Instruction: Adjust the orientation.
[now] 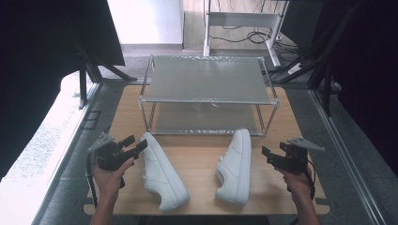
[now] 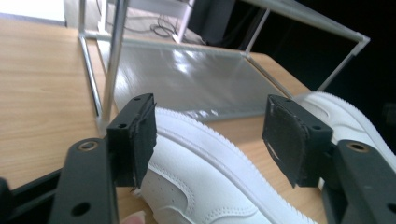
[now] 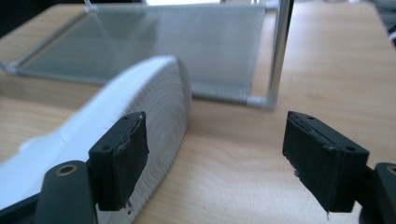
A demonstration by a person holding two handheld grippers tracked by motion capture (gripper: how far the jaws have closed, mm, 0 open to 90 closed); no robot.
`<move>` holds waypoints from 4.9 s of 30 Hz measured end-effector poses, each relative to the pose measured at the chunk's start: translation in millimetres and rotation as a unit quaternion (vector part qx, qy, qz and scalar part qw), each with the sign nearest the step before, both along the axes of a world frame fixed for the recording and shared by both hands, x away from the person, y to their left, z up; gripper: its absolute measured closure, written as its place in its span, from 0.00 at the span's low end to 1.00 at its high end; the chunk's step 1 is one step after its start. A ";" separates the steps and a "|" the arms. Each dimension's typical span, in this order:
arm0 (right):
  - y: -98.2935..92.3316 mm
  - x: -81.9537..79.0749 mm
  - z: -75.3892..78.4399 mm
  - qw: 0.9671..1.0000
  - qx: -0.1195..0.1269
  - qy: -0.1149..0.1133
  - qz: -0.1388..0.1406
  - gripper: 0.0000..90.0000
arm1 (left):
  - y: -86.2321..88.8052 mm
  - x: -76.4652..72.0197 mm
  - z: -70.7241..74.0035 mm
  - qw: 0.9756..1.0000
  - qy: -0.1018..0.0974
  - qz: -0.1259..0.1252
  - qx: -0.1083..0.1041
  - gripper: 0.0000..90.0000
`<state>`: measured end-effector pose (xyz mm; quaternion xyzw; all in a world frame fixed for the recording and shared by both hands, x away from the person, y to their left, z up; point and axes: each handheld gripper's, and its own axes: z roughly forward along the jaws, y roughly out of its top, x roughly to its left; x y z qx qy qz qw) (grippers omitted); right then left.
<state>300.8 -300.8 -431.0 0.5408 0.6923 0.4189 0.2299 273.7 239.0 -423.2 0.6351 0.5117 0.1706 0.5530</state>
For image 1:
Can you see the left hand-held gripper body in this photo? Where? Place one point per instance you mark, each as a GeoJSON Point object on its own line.
{"type": "Point", "coordinates": [108, 154]}

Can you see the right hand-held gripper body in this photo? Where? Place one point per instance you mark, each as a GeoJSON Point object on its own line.
{"type": "Point", "coordinates": [294, 159]}

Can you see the white sneaker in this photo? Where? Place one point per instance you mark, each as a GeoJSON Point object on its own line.
{"type": "Point", "coordinates": [159, 175]}
{"type": "Point", "coordinates": [236, 168]}

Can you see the metal shoe rack grey shelves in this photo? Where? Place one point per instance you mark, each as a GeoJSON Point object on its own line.
{"type": "Point", "coordinates": [206, 79]}

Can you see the person's right hand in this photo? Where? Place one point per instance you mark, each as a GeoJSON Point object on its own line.
{"type": "Point", "coordinates": [297, 184]}

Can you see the white power strip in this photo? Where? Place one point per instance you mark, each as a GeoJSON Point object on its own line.
{"type": "Point", "coordinates": [294, 68]}

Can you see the black metal stand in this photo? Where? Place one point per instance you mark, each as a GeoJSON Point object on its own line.
{"type": "Point", "coordinates": [325, 72]}
{"type": "Point", "coordinates": [89, 70]}

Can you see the black curtain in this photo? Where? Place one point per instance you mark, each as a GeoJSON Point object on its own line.
{"type": "Point", "coordinates": [369, 78]}
{"type": "Point", "coordinates": [37, 62]}

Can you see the aluminium floor rail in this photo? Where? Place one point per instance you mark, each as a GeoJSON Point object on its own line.
{"type": "Point", "coordinates": [67, 150]}
{"type": "Point", "coordinates": [347, 156]}

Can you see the white desk frame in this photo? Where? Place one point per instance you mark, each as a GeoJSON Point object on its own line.
{"type": "Point", "coordinates": [241, 19]}

